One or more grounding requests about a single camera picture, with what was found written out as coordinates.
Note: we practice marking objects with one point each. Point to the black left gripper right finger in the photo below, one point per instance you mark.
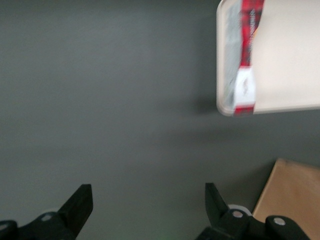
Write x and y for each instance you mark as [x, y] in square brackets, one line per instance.
[225, 215]

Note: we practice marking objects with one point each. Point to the wooden drawer cabinet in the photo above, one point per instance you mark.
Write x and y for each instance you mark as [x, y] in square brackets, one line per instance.
[292, 200]

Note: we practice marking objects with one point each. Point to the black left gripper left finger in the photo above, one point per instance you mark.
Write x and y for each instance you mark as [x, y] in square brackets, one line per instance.
[70, 212]

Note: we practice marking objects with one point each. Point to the red cookie box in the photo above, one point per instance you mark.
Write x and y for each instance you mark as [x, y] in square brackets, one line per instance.
[246, 55]

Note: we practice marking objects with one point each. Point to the beige rectangular tray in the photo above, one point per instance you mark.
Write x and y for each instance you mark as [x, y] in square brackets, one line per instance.
[287, 55]

